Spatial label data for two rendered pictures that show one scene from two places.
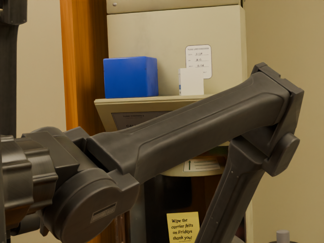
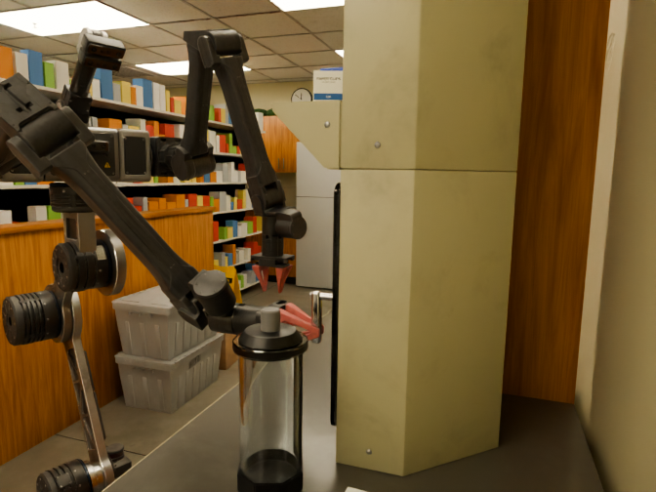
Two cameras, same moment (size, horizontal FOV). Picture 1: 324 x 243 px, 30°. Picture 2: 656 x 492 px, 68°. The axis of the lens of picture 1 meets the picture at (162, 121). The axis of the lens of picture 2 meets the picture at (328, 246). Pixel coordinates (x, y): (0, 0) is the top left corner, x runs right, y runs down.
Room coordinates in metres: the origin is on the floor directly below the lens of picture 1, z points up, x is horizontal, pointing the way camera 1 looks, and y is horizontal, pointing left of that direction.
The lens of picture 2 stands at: (1.42, -0.92, 1.40)
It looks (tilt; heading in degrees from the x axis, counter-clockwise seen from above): 8 degrees down; 94
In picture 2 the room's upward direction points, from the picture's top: 1 degrees clockwise
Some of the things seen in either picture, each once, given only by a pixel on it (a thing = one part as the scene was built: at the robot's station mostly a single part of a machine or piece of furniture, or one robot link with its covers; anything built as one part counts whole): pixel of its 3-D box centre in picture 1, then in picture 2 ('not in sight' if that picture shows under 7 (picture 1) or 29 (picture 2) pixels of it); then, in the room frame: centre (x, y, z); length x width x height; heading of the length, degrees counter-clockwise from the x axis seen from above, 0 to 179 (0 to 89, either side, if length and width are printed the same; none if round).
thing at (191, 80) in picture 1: (191, 81); (328, 92); (1.35, -0.07, 1.54); 0.05 x 0.05 x 0.06; 3
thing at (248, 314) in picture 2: not in sight; (258, 321); (1.24, -0.10, 1.14); 0.10 x 0.07 x 0.07; 76
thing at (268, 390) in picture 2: not in sight; (270, 408); (1.29, -0.25, 1.06); 0.11 x 0.11 x 0.21
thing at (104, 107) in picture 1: (169, 118); (337, 143); (1.37, -0.02, 1.46); 0.32 x 0.12 x 0.10; 76
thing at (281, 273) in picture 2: not in sight; (275, 274); (1.19, 0.33, 1.14); 0.07 x 0.07 x 0.09; 76
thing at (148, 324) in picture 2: not in sight; (172, 317); (0.21, 1.99, 0.49); 0.60 x 0.42 x 0.33; 76
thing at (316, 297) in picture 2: not in sight; (325, 316); (1.36, -0.13, 1.17); 0.05 x 0.03 x 0.10; 165
